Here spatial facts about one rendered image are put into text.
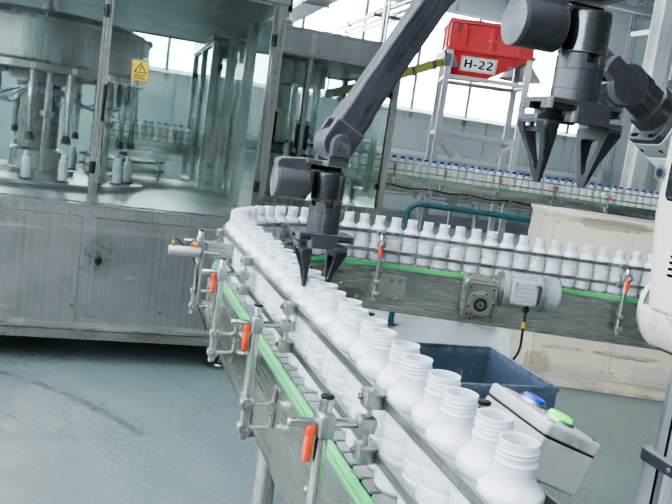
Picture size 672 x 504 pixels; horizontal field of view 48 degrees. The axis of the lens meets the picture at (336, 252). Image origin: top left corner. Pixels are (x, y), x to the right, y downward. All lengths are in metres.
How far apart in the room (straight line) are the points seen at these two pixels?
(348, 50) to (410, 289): 3.92
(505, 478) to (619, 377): 4.86
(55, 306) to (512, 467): 3.90
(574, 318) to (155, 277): 2.42
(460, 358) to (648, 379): 3.74
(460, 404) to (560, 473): 0.20
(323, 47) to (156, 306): 2.90
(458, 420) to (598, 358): 4.70
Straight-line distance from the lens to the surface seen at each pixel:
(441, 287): 2.84
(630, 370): 5.57
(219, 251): 2.12
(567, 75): 0.96
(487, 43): 7.98
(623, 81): 1.52
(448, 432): 0.80
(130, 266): 4.40
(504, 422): 0.75
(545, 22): 0.93
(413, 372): 0.90
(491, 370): 1.98
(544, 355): 5.38
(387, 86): 1.33
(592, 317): 2.97
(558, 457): 0.94
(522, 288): 2.71
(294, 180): 1.28
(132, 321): 4.47
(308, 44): 6.42
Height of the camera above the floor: 1.40
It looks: 8 degrees down
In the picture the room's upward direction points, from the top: 8 degrees clockwise
